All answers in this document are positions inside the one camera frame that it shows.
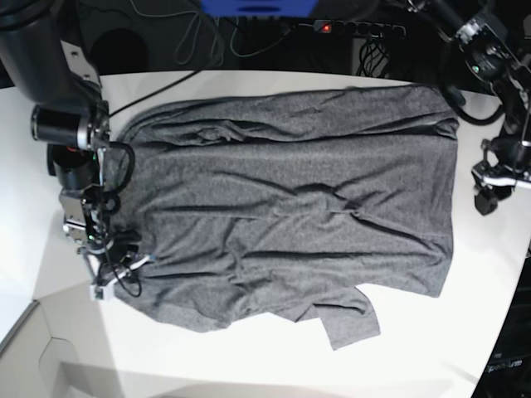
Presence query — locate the grey t-shirt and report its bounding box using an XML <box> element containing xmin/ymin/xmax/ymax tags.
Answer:
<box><xmin>112</xmin><ymin>85</ymin><xmax>459</xmax><ymax>349</ymax></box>

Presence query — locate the blue box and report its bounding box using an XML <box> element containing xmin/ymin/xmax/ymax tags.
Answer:
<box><xmin>200</xmin><ymin>0</ymin><xmax>317</xmax><ymax>17</ymax></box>

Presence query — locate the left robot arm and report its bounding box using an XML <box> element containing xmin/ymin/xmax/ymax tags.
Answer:
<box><xmin>397</xmin><ymin>1</ymin><xmax>530</xmax><ymax>216</ymax></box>

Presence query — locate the black power strip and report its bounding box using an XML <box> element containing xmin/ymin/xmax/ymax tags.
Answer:
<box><xmin>311</xmin><ymin>20</ymin><xmax>407</xmax><ymax>39</ymax></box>

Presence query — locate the white chair at table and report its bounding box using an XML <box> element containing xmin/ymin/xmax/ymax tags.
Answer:
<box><xmin>1</xmin><ymin>301</ymin><xmax>124</xmax><ymax>397</ymax></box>

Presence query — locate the grey hanging cable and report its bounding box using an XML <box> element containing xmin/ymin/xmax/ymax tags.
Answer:
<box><xmin>173</xmin><ymin>12</ymin><xmax>291</xmax><ymax>66</ymax></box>

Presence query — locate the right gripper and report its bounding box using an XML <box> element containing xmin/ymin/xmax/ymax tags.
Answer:
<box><xmin>77</xmin><ymin>246</ymin><xmax>156</xmax><ymax>301</ymax></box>

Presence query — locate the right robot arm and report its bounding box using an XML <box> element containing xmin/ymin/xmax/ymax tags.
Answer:
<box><xmin>1</xmin><ymin>1</ymin><xmax>154</xmax><ymax>300</ymax></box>

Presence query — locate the black cable bundle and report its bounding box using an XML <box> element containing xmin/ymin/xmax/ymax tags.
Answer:
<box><xmin>352</xmin><ymin>36</ymin><xmax>392</xmax><ymax>79</ymax></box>

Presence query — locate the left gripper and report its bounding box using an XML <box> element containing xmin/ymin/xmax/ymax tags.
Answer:
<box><xmin>471</xmin><ymin>138</ymin><xmax>530</xmax><ymax>216</ymax></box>

